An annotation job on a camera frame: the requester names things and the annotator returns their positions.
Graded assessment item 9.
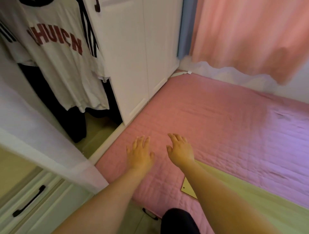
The person's right hand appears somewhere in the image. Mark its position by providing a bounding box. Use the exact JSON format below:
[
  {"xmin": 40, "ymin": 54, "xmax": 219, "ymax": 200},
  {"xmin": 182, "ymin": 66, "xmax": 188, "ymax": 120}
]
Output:
[{"xmin": 166, "ymin": 133, "xmax": 195, "ymax": 168}]

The person's left hand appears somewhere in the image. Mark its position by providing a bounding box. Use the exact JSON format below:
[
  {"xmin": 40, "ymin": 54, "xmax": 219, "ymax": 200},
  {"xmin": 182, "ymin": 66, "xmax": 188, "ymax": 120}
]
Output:
[{"xmin": 126, "ymin": 135, "xmax": 155, "ymax": 171}]

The person's right forearm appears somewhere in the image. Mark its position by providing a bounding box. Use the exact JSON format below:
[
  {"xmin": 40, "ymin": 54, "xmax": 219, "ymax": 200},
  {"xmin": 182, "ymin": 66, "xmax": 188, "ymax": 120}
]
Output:
[{"xmin": 178, "ymin": 160, "xmax": 283, "ymax": 234}]

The person's left forearm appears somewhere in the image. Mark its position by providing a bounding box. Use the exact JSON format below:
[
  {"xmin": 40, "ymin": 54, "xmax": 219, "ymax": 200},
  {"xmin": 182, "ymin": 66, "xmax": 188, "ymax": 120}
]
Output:
[{"xmin": 52, "ymin": 167, "xmax": 151, "ymax": 234}]

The pink quilted bed cover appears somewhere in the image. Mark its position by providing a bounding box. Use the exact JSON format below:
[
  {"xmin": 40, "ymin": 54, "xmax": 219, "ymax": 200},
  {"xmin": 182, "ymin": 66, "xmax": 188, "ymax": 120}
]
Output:
[{"xmin": 95, "ymin": 72, "xmax": 309, "ymax": 234}]

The tan cardboard tag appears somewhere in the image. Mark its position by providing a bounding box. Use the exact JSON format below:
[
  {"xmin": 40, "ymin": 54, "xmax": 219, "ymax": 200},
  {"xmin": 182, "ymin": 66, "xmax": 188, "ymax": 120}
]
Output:
[{"xmin": 181, "ymin": 177, "xmax": 198, "ymax": 199}]

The person's black trouser knee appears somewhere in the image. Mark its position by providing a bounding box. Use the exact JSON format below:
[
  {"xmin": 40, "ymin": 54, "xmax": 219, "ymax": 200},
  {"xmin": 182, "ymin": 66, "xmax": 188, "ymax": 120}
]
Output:
[{"xmin": 160, "ymin": 208, "xmax": 201, "ymax": 234}]

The black hanging garment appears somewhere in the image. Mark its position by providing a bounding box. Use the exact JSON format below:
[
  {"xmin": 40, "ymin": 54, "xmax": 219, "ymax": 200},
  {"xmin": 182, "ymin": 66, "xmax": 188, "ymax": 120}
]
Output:
[{"xmin": 17, "ymin": 63, "xmax": 123, "ymax": 144}]

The white wardrobe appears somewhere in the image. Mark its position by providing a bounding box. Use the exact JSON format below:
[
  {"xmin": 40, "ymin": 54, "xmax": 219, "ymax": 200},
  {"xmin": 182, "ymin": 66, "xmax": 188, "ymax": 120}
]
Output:
[{"xmin": 83, "ymin": 0, "xmax": 184, "ymax": 126}]

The yellow-green sheet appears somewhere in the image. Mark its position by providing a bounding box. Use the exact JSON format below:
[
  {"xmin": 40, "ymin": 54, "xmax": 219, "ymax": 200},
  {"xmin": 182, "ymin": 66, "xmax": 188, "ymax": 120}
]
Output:
[{"xmin": 194, "ymin": 161, "xmax": 309, "ymax": 234}]

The white drawer cabinet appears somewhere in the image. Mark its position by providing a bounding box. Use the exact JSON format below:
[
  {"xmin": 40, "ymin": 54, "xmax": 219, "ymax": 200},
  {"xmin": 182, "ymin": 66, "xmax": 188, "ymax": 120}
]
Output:
[{"xmin": 0, "ymin": 166, "xmax": 97, "ymax": 234}]

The blue curtain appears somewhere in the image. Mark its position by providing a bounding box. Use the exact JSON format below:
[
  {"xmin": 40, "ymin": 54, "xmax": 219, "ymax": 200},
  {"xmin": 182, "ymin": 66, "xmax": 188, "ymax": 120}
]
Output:
[{"xmin": 177, "ymin": 0, "xmax": 198, "ymax": 59}]

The white t-shirt with red letters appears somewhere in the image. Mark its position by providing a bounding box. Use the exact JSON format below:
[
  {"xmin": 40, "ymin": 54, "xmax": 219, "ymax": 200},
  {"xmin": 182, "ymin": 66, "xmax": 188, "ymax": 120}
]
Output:
[{"xmin": 0, "ymin": 0, "xmax": 111, "ymax": 113}]

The white garment with black stripes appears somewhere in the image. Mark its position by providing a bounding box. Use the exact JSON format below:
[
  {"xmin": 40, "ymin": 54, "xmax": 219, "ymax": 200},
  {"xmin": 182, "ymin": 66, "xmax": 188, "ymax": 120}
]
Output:
[{"xmin": 77, "ymin": 0, "xmax": 101, "ymax": 58}]

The pink curtain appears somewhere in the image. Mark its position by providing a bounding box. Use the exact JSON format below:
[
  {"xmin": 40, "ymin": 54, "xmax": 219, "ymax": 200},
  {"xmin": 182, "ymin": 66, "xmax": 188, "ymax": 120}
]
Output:
[{"xmin": 189, "ymin": 0, "xmax": 309, "ymax": 85}]

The black bed drawer handle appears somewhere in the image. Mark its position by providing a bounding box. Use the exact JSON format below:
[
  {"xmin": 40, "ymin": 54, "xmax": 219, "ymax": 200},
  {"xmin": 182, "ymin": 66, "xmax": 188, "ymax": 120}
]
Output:
[{"xmin": 142, "ymin": 208, "xmax": 159, "ymax": 221}]

